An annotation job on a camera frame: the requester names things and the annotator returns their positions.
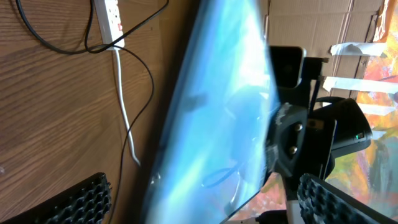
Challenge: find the blue Galaxy smartphone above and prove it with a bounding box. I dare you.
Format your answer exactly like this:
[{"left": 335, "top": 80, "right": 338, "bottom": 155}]
[{"left": 139, "top": 0, "right": 279, "bottom": 223}]

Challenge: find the brown cardboard backdrop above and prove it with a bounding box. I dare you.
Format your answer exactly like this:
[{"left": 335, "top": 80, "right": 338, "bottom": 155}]
[{"left": 261, "top": 0, "right": 397, "bottom": 98}]

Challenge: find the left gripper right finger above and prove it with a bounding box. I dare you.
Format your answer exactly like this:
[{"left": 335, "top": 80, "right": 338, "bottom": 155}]
[{"left": 297, "top": 174, "right": 397, "bottom": 224}]

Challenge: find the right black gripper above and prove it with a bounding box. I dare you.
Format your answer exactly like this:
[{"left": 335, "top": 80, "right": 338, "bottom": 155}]
[{"left": 266, "top": 57, "right": 337, "bottom": 199}]

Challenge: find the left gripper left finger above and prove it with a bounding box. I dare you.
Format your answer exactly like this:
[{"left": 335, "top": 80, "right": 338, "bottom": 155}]
[{"left": 2, "top": 172, "right": 111, "bottom": 224}]

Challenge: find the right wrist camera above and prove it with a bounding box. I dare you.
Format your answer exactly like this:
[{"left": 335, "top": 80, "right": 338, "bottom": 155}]
[{"left": 270, "top": 45, "right": 307, "bottom": 88}]

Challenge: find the white power strip cord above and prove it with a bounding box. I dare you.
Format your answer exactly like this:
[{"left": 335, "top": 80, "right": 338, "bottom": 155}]
[{"left": 112, "top": 48, "right": 141, "bottom": 167}]

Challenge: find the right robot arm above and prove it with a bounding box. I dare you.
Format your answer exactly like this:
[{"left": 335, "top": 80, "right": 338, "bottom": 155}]
[{"left": 252, "top": 54, "right": 376, "bottom": 223}]

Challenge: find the white power strip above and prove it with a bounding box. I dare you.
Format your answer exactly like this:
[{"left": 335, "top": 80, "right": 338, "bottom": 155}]
[{"left": 94, "top": 0, "right": 123, "bottom": 44}]

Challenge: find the black USB charging cable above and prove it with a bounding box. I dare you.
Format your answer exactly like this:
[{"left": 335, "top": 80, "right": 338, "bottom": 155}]
[{"left": 15, "top": 0, "right": 170, "bottom": 224}]

